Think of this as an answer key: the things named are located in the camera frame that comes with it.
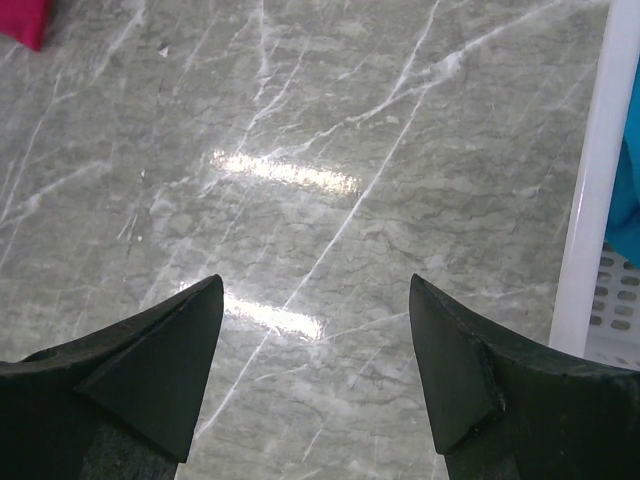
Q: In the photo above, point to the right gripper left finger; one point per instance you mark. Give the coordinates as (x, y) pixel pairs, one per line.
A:
(120, 403)

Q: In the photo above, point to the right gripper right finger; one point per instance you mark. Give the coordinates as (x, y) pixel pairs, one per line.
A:
(502, 406)

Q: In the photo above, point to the magenta t shirt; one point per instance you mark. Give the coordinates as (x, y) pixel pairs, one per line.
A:
(25, 21)

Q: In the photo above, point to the white plastic basket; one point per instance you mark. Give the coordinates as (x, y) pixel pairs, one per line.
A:
(596, 311)

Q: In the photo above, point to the teal blue t shirt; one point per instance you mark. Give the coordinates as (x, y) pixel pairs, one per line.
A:
(622, 230)

